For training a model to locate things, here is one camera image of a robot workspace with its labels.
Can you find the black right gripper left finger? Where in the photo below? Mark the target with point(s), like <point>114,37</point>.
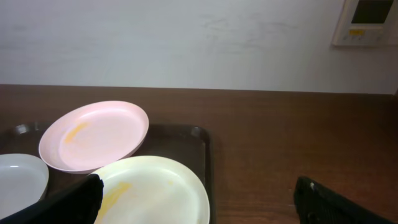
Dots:
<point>80,203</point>

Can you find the white plate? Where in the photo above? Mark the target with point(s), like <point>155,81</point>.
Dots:
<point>24,180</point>

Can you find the white wall control panel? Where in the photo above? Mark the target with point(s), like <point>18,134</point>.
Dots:
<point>365,23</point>

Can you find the cream yellow plate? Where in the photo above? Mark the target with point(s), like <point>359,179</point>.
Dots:
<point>152,189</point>

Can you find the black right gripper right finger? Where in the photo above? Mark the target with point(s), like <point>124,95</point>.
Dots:
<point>316,204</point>

